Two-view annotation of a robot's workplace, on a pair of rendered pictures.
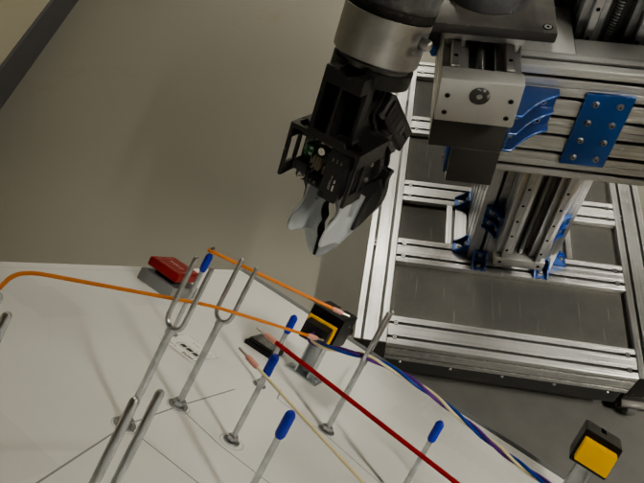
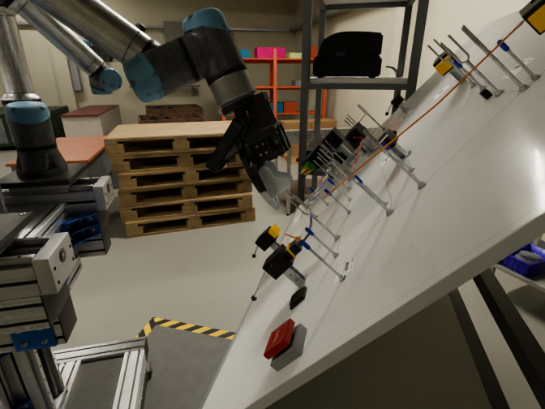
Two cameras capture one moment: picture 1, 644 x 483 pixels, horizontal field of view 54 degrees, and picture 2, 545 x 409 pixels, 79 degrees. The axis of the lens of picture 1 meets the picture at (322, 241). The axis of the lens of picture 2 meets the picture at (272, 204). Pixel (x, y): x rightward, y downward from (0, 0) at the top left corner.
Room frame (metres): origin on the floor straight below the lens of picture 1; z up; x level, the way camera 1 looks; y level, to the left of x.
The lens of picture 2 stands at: (0.64, 0.56, 1.49)
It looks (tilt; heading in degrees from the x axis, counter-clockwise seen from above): 22 degrees down; 248
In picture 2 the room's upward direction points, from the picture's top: straight up
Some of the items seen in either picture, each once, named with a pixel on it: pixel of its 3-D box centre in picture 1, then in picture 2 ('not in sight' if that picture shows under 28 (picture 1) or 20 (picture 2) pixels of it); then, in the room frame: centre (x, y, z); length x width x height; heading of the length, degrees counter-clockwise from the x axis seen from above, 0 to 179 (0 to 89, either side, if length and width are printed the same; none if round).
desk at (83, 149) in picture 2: not in sight; (78, 178); (1.30, -3.65, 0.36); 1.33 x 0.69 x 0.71; 81
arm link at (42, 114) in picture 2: not in sight; (30, 122); (0.95, -0.79, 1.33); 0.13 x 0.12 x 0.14; 106
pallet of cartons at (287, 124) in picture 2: not in sight; (311, 139); (-2.35, -4.77, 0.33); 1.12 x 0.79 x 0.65; 171
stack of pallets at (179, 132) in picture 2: not in sight; (185, 172); (0.18, -3.00, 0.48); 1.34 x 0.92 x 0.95; 175
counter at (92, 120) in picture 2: not in sight; (96, 126); (1.38, -7.94, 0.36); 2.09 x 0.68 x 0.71; 81
